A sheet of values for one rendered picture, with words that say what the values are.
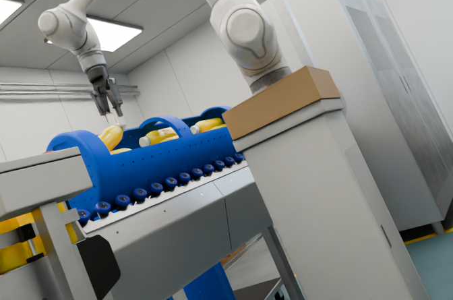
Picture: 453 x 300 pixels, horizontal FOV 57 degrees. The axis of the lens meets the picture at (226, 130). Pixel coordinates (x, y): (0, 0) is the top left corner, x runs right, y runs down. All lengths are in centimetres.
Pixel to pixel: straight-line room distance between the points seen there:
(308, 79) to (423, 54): 497
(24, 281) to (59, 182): 21
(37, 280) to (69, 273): 9
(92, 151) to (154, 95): 627
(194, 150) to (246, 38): 57
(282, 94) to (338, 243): 48
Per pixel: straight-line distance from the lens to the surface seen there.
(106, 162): 129
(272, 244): 213
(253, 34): 118
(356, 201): 128
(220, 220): 159
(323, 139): 127
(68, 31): 147
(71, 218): 110
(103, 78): 157
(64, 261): 95
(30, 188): 92
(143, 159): 139
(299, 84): 126
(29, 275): 101
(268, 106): 129
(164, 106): 741
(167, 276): 140
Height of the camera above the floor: 90
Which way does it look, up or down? 6 degrees up
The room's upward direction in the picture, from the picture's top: 24 degrees counter-clockwise
